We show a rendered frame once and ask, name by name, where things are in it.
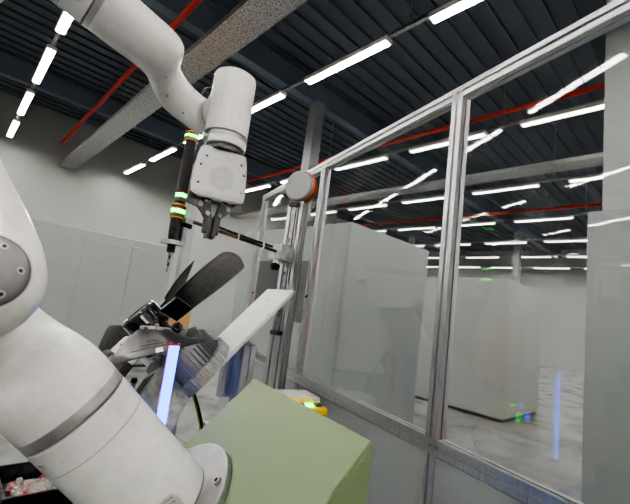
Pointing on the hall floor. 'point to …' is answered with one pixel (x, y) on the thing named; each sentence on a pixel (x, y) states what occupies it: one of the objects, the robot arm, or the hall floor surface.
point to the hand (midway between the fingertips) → (210, 228)
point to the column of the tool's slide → (279, 351)
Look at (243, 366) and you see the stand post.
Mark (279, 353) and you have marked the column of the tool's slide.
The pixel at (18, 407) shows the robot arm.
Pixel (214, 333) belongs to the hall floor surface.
